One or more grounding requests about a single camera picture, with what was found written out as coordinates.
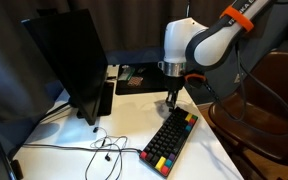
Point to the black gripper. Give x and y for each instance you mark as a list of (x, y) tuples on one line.
[(175, 83)]

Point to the black keyboard with coloured keys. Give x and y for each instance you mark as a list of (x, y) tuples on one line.
[(169, 141)]

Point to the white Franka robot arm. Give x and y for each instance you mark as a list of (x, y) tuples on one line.
[(184, 36)]

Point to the black desk mat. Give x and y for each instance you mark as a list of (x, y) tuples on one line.
[(147, 83)]

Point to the pink checkered small board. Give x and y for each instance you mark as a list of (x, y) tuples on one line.
[(135, 81)]

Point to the small dark gadget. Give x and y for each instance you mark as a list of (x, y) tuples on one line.
[(140, 70)]

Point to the green white packet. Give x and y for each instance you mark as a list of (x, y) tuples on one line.
[(125, 72)]

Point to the black monitor base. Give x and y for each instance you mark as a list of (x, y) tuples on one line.
[(106, 98)]

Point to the dark grey curtain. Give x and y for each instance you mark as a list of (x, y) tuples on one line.
[(134, 23)]

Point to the brown folding chair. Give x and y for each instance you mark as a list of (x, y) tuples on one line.
[(267, 146)]

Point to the black computer monitor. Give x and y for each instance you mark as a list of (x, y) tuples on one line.
[(72, 63)]

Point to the small black block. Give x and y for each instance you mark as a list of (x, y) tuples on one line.
[(17, 169)]

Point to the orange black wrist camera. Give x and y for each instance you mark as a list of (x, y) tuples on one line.
[(195, 80)]

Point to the white wall outlet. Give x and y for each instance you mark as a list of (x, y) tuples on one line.
[(237, 78)]

